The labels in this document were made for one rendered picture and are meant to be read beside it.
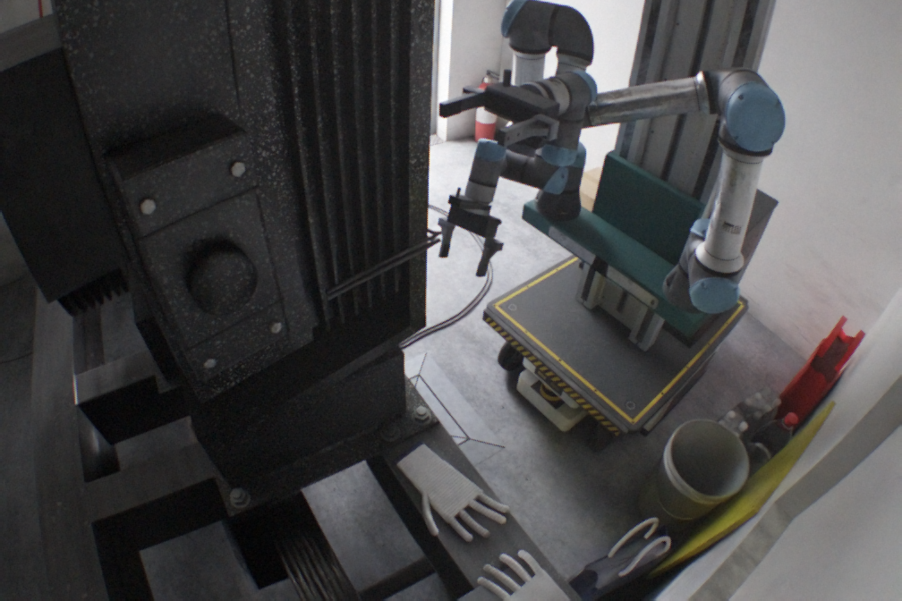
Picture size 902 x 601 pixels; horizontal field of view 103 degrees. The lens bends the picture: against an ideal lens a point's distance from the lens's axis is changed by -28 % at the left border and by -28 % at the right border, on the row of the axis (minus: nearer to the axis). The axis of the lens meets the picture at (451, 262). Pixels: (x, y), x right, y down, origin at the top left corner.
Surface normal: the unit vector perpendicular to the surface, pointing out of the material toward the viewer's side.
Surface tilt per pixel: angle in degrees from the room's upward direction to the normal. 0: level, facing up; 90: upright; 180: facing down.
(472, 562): 0
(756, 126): 82
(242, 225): 90
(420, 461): 0
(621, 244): 0
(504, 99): 90
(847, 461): 90
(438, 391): 10
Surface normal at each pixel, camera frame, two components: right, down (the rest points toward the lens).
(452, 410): 0.19, -0.81
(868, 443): -0.84, 0.32
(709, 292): -0.29, 0.70
